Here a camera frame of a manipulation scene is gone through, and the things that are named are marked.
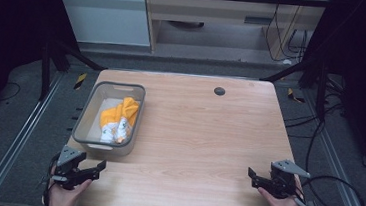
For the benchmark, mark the dark round table grommet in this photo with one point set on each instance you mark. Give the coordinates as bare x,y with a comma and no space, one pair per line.
219,91

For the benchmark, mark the light wooden desk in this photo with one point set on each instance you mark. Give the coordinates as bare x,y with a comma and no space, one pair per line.
212,15

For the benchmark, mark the black metal stand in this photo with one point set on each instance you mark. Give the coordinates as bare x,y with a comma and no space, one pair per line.
46,71
321,91

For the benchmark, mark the aluminium floor rail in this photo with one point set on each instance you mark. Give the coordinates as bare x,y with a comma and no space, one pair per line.
341,177
17,142

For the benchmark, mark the person's left hand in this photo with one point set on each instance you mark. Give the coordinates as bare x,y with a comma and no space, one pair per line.
64,198

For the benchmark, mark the orange and white cloth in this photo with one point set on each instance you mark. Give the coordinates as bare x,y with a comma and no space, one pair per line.
119,114

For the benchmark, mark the white cabinet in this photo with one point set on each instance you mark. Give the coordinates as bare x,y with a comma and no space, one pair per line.
104,19

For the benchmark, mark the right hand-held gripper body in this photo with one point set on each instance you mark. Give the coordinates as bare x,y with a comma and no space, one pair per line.
282,182

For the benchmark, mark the dark curtain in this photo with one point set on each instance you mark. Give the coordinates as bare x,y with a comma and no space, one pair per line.
365,65
6,34

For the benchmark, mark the yellow and black tape strip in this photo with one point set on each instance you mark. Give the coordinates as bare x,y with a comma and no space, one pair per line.
80,81
293,96

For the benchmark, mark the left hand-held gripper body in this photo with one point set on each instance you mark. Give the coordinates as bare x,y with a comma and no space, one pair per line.
69,160

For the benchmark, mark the grey plastic basket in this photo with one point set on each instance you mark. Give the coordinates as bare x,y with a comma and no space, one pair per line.
83,124

